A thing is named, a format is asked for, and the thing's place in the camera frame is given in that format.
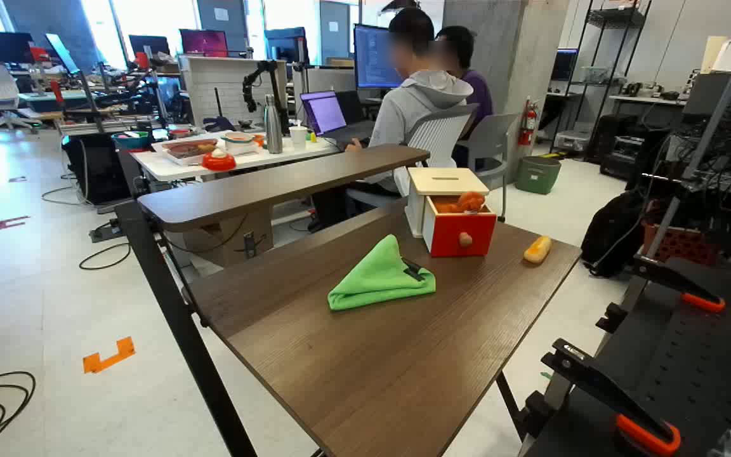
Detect person in purple shirt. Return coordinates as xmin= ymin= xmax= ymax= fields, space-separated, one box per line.
xmin=434 ymin=22 xmax=497 ymax=141

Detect tray with food plates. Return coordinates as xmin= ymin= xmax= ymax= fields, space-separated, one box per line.
xmin=150 ymin=129 xmax=269 ymax=164

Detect white cup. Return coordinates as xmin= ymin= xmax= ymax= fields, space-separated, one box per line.
xmin=288 ymin=124 xmax=311 ymax=155

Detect black clamp orange handle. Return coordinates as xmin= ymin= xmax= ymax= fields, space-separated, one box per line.
xmin=632 ymin=254 xmax=730 ymax=316
xmin=540 ymin=337 xmax=685 ymax=457

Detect grey mesh chair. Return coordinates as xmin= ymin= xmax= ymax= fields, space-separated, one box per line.
xmin=464 ymin=112 xmax=523 ymax=224

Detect wooden box with red drawer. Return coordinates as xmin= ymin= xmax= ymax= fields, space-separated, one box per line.
xmin=405 ymin=164 xmax=500 ymax=261

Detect black perforated workbench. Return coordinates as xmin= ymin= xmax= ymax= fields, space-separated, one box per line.
xmin=520 ymin=252 xmax=731 ymax=457

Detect dark wooden raised shelf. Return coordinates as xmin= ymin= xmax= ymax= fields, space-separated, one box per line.
xmin=136 ymin=141 xmax=431 ymax=228

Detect red fire extinguisher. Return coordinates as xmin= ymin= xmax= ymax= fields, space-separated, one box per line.
xmin=516 ymin=99 xmax=543 ymax=150

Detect yellow plush toy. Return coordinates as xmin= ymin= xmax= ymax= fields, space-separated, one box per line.
xmin=520 ymin=237 xmax=553 ymax=267

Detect large blue computer monitor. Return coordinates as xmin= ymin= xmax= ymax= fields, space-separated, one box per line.
xmin=354 ymin=22 xmax=425 ymax=94

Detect orange floor tape marker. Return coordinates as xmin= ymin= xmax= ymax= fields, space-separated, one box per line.
xmin=82 ymin=336 xmax=137 ymax=375

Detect black metal shelving rack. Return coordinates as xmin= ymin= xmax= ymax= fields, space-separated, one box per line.
xmin=561 ymin=0 xmax=658 ymax=162

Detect cardboard box under desk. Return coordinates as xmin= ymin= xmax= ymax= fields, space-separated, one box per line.
xmin=179 ymin=201 xmax=276 ymax=268

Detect laptop with purple screen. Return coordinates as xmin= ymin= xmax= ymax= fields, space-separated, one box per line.
xmin=299 ymin=88 xmax=377 ymax=153

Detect steel water bottle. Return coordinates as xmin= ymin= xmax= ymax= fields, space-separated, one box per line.
xmin=262 ymin=94 xmax=288 ymax=157

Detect black table frame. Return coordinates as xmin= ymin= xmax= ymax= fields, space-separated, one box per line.
xmin=114 ymin=201 xmax=260 ymax=457

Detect green cloth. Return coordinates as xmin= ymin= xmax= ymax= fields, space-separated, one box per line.
xmin=326 ymin=230 xmax=439 ymax=314

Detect person in grey hoodie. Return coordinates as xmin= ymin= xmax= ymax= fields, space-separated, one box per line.
xmin=346 ymin=4 xmax=478 ymax=198

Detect red bowl with white item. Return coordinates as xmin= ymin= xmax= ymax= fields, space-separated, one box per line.
xmin=200 ymin=145 xmax=238 ymax=176

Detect white office chair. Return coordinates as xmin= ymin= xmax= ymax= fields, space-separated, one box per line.
xmin=393 ymin=103 xmax=481 ymax=201

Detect black backpack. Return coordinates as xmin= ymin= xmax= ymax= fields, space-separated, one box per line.
xmin=578 ymin=188 xmax=651 ymax=278

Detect green plastic basket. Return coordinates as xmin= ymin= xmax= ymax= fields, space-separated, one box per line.
xmin=514 ymin=153 xmax=565 ymax=198

